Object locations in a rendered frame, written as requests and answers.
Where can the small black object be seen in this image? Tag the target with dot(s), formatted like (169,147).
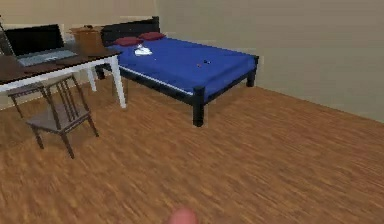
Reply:
(206,61)

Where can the white cloth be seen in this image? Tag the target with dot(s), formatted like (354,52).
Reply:
(142,51)

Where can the dark red pillow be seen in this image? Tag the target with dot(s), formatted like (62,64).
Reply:
(127,41)
(151,35)

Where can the pink round object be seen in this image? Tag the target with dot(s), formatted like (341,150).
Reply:
(182,217)

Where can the brown wooden chair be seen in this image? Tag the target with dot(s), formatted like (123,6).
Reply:
(58,113)

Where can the brown desk with white legs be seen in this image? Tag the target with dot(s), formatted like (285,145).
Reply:
(50,66)

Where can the grey laptop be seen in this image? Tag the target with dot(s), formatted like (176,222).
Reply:
(36,46)

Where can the blue bed with black frame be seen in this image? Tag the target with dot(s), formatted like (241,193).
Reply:
(186,66)

